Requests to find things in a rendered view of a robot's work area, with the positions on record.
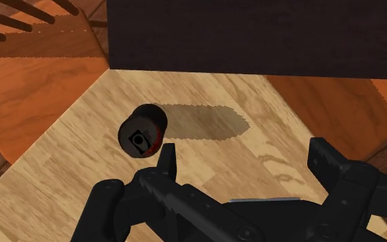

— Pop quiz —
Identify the orange wooden spindle chair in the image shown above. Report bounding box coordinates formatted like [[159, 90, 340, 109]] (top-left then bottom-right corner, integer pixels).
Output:
[[0, 0, 110, 165]]

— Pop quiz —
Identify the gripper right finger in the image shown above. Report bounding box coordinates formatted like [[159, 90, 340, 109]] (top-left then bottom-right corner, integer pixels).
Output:
[[305, 137, 387, 242]]

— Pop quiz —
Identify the black cylindrical can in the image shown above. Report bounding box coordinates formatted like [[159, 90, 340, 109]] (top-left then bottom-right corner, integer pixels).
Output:
[[118, 103, 168, 159]]

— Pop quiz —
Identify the light wooden table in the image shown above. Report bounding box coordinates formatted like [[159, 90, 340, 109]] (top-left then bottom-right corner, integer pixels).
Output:
[[0, 69, 387, 242]]

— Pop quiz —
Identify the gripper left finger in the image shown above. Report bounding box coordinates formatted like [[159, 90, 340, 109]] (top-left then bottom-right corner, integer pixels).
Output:
[[70, 142, 265, 242]]

